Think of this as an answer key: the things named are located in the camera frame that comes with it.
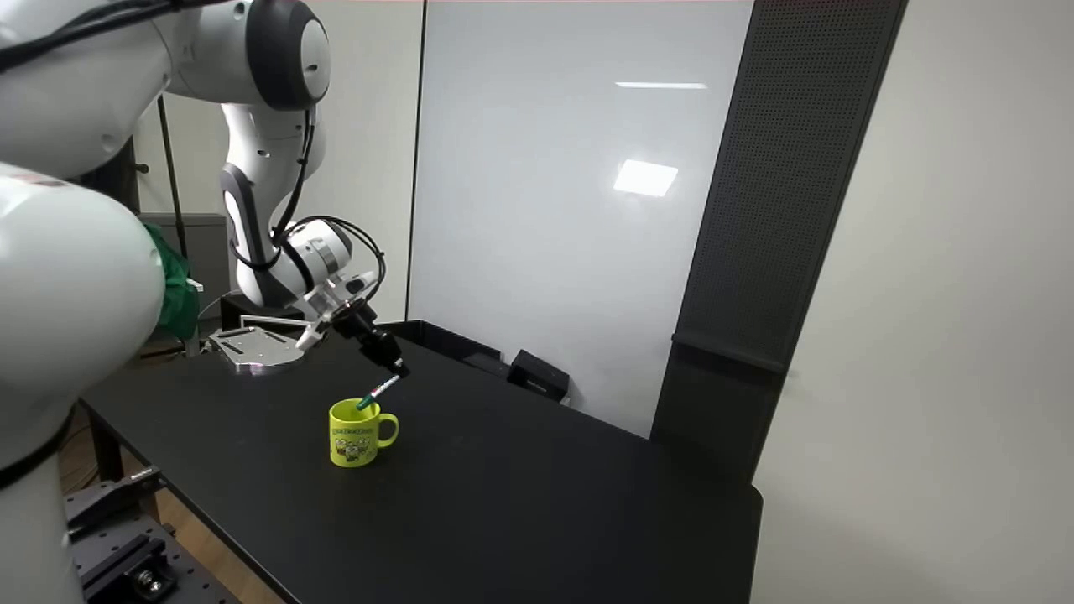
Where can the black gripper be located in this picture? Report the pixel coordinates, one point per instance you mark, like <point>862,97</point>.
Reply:
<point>360,327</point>

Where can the green marker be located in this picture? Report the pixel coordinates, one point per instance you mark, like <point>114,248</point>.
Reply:
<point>382,389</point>

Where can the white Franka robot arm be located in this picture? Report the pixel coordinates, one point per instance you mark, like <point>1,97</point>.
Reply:
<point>68,288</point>

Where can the yellow mug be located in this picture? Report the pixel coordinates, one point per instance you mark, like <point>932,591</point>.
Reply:
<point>356,438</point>

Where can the flat black box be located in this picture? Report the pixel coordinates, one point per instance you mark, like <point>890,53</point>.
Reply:
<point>449,342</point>

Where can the small black box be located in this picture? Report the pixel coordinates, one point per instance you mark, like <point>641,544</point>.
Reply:
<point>537,375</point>

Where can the black cube box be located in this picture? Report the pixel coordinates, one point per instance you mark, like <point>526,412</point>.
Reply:
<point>233,311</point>

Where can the large whiteboard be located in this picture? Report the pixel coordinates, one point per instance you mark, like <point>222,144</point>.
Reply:
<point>627,278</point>

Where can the black light stand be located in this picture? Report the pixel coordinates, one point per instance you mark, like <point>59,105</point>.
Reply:
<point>169,156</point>

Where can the black perforated breadboard table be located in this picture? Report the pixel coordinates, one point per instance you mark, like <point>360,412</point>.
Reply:
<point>123,547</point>

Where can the dark grey wall pillar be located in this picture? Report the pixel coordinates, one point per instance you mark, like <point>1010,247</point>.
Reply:
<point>759,223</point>

